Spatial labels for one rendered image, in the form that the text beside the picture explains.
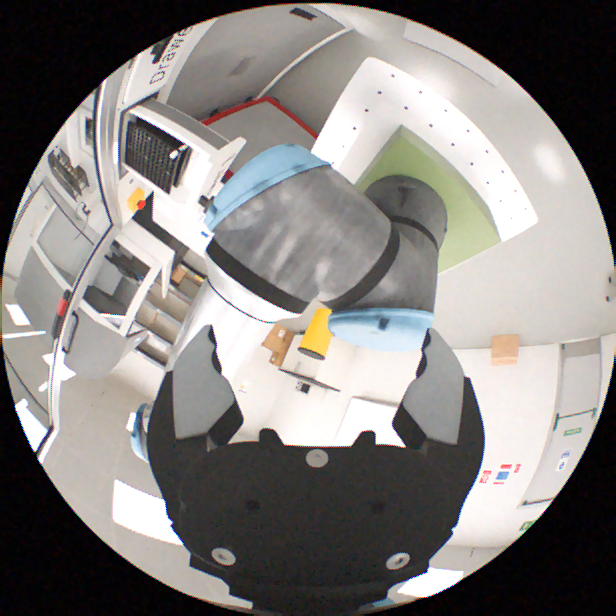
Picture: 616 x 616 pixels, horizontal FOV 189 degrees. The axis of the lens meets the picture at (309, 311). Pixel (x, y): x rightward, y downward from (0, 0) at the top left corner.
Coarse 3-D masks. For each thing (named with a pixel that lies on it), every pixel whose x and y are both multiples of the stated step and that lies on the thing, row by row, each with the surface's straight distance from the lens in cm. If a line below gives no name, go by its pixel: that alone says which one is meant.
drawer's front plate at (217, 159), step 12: (228, 144) 43; (240, 144) 44; (216, 156) 40; (228, 156) 44; (204, 168) 40; (216, 168) 43; (204, 180) 42; (192, 192) 47; (204, 192) 51; (192, 204) 50; (192, 216) 60
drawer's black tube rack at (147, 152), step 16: (128, 128) 61; (144, 128) 55; (160, 128) 54; (128, 144) 64; (144, 144) 57; (160, 144) 51; (176, 144) 52; (128, 160) 68; (144, 160) 60; (160, 160) 54; (144, 176) 65; (160, 176) 59; (176, 176) 59
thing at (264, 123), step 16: (224, 112) 97; (240, 112) 101; (256, 112) 106; (272, 112) 113; (288, 112) 120; (224, 128) 89; (240, 128) 92; (256, 128) 96; (272, 128) 101; (288, 128) 108; (304, 128) 117; (256, 144) 87; (272, 144) 92; (304, 144) 106; (240, 160) 78; (224, 176) 71; (176, 208) 97; (160, 224) 124; (176, 224) 109; (192, 224) 98; (192, 240) 112; (208, 240) 100
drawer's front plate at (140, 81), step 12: (180, 36) 51; (192, 36) 53; (168, 48) 51; (180, 48) 53; (144, 60) 48; (132, 72) 50; (144, 72) 50; (156, 72) 53; (168, 72) 56; (132, 84) 50; (144, 84) 53; (156, 84) 56; (132, 96) 52
